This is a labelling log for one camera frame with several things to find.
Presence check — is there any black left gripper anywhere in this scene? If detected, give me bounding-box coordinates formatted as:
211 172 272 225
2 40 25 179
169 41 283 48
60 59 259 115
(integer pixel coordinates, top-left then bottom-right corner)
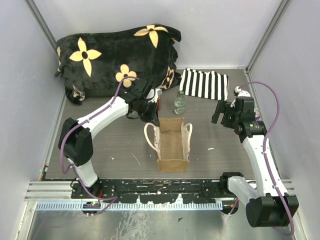
137 99 160 127

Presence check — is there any glass soda water bottle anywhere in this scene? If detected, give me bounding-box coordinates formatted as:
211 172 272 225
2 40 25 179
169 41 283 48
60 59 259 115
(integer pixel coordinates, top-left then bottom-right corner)
127 111 140 119

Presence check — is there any burlap canvas tote bag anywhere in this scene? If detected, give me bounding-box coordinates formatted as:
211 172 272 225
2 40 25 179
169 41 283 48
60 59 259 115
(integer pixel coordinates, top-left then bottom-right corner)
143 118 193 173

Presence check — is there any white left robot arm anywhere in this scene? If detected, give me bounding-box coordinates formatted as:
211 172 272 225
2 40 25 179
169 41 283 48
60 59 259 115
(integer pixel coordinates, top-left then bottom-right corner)
58 77 162 198

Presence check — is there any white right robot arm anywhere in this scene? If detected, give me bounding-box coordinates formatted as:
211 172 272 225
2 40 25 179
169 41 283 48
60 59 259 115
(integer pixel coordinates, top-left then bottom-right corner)
211 96 299 228

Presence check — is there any red soda can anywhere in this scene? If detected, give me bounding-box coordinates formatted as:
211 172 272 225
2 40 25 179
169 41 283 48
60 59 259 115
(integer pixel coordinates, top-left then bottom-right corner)
157 88 162 111

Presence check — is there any black white striped cloth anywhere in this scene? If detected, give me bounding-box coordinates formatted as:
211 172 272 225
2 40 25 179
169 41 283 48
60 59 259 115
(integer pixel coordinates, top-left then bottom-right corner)
179 68 230 101

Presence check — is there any purple can right side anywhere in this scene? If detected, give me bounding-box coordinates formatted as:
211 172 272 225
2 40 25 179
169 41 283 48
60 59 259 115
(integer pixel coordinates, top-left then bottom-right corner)
254 108 261 121

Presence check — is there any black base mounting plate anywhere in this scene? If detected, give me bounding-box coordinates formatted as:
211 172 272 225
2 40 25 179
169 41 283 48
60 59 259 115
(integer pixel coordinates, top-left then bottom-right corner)
71 177 248 205

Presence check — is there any black floral plush blanket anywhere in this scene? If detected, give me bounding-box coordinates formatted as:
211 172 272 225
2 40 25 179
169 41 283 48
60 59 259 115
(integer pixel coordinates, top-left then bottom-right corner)
55 23 182 106

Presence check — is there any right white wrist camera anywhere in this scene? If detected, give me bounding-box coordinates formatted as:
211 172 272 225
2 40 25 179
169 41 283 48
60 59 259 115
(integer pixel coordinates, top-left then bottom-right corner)
233 86 251 98

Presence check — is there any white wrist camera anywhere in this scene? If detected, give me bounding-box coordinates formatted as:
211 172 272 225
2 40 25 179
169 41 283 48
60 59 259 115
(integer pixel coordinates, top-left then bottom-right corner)
146 88 162 103
233 86 251 98

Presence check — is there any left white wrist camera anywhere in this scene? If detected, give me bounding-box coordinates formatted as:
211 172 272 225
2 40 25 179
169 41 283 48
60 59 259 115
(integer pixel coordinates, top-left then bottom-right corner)
146 88 162 103

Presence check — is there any aluminium rail frame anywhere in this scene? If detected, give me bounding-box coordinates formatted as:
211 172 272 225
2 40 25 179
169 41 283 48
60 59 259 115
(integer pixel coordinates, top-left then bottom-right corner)
25 179 296 202

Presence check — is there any white slotted cable duct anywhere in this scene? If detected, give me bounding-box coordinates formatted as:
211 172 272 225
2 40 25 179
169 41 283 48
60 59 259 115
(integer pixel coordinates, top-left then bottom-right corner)
35 200 223 211

